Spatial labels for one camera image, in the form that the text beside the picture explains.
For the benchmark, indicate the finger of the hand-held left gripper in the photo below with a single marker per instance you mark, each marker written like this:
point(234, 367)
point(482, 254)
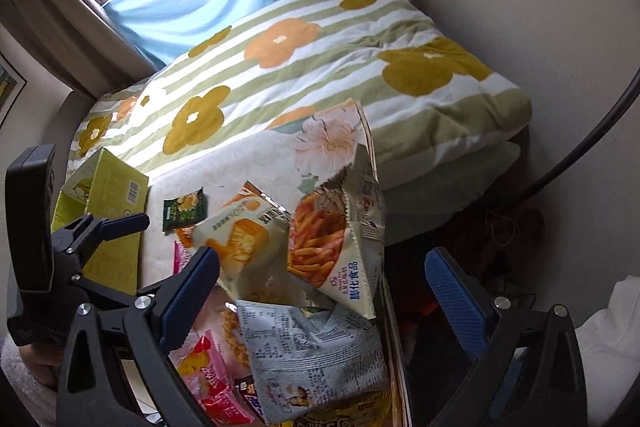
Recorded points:
point(100, 292)
point(110, 227)

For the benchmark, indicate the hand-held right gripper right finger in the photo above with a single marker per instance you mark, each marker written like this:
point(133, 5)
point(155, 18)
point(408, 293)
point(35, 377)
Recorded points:
point(452, 294)

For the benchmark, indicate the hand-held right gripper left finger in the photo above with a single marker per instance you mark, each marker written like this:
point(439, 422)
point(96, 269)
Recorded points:
point(187, 294)

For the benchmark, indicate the green cardboard box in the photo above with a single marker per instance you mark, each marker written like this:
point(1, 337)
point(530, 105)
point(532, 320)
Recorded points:
point(110, 187)

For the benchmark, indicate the dark snack packet blue print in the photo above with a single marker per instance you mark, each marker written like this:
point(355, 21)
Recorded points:
point(247, 394)

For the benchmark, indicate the gold foil snack bag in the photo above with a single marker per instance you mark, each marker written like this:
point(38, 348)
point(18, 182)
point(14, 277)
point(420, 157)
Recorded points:
point(350, 413)

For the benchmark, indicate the small pink snack packet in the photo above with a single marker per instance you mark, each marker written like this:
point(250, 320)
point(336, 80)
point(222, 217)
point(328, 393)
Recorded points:
point(181, 257)

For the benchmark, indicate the clear bag of orange curls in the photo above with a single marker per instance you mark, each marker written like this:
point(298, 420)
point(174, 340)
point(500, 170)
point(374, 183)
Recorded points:
point(234, 337)

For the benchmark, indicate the small dark green snack packet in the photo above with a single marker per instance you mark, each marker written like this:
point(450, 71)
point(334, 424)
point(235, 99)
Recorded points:
point(184, 209)

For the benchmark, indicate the orange and white snack bag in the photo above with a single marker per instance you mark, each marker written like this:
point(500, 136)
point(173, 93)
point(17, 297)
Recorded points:
point(240, 237)

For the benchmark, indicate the pink and red snack packet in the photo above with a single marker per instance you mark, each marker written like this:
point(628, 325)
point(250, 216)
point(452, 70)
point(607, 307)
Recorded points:
point(212, 384)

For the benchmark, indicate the light green pillow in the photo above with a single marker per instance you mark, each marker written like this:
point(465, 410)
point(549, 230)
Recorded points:
point(440, 192)

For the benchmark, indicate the grey headboard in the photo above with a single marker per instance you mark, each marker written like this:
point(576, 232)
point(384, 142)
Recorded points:
point(70, 117)

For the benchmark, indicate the grey crumpled snack bag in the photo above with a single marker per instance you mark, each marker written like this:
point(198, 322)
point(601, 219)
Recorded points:
point(300, 357)

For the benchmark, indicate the white floral bed sheet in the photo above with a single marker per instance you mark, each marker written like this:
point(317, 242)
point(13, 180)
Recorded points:
point(225, 167)

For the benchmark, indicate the cream snack bag with fries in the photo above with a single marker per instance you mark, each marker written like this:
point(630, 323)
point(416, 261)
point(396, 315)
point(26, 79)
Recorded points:
point(320, 242)

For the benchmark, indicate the white cloth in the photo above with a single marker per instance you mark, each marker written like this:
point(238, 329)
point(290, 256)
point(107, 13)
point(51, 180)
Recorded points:
point(615, 347)

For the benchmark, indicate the black curved tube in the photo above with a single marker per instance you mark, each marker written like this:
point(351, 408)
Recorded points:
point(570, 167)

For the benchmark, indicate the striped floral blanket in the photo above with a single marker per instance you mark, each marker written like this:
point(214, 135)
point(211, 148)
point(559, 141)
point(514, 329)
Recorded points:
point(350, 72)

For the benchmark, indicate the framed wall poster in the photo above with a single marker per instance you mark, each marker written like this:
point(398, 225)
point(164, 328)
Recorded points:
point(7, 89)

